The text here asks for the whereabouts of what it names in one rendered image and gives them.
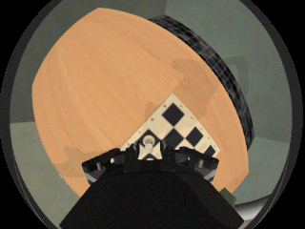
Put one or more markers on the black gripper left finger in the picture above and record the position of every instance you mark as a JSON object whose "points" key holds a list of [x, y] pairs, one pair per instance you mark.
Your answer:
{"points": [[99, 165]]}

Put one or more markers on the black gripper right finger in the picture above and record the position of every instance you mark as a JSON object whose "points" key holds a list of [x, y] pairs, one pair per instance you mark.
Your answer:
{"points": [[204, 164]]}

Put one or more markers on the chessboard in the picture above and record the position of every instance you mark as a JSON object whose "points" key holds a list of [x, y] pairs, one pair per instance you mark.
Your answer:
{"points": [[174, 123]]}

